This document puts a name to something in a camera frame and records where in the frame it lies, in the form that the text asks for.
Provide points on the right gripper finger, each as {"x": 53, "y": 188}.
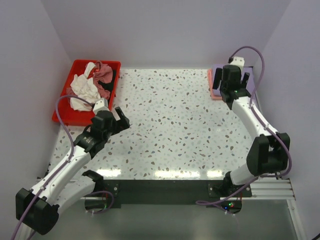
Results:
{"x": 245, "y": 79}
{"x": 217, "y": 78}

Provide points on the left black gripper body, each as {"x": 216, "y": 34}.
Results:
{"x": 116, "y": 122}

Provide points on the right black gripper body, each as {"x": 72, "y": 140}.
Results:
{"x": 217, "y": 78}

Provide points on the lavender t-shirt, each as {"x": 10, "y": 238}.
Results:
{"x": 250, "y": 82}

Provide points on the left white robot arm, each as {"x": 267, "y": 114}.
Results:
{"x": 39, "y": 207}

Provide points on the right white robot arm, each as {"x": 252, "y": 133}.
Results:
{"x": 269, "y": 153}

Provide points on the folded salmon t-shirt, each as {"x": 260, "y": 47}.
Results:
{"x": 210, "y": 84}

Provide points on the black garment in bin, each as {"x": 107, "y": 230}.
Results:
{"x": 111, "y": 87}

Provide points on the red plastic bin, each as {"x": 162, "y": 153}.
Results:
{"x": 67, "y": 114}

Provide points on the white t-shirt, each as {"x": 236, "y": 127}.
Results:
{"x": 83, "y": 87}

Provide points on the dusty pink t-shirt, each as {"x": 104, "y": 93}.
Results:
{"x": 102, "y": 72}

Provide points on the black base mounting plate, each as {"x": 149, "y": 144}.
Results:
{"x": 116, "y": 193}

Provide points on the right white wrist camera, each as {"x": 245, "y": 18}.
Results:
{"x": 236, "y": 61}

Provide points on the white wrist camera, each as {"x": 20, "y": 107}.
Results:
{"x": 101, "y": 105}
{"x": 236, "y": 61}

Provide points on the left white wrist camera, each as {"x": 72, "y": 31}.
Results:
{"x": 101, "y": 105}

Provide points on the right aluminium rail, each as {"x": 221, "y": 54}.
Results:
{"x": 269, "y": 186}

